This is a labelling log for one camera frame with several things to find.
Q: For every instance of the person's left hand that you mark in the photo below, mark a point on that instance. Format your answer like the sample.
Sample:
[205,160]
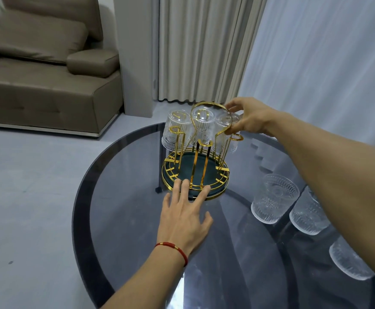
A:
[179,222]

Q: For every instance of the person's right hand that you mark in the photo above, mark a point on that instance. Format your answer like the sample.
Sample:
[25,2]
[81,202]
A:
[255,119]

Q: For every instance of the person's left little finger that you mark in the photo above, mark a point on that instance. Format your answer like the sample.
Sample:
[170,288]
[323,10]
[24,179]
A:
[166,201]

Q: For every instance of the person's left middle finger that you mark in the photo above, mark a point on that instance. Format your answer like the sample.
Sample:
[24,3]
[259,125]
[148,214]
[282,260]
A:
[185,189]

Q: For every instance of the person's left thumb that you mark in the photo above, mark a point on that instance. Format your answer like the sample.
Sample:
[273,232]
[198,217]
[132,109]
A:
[207,220]

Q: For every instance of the person's right thumb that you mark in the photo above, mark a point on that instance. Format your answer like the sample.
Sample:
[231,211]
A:
[234,129]

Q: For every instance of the clear ribbed glass cup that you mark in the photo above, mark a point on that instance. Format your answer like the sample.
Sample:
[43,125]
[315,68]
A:
[272,199]
[221,125]
[348,260]
[308,215]
[176,128]
[203,123]

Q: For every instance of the gold cup rack green tray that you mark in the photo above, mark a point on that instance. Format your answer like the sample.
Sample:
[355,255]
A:
[203,170]

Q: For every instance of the person's left forearm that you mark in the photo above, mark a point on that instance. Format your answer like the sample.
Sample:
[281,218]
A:
[148,279]

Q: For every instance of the person's right forearm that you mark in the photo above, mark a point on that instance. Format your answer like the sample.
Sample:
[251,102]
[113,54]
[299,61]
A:
[335,176]

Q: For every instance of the beige pleated curtain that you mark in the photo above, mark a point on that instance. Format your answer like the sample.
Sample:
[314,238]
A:
[200,48]

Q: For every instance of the white sheer curtain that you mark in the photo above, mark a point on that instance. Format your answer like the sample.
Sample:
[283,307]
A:
[322,61]

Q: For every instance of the brown sofa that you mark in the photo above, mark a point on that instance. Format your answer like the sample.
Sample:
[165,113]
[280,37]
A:
[45,96]

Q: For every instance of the brown sofa cushion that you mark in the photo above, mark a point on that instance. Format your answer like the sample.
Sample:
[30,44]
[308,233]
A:
[36,36]

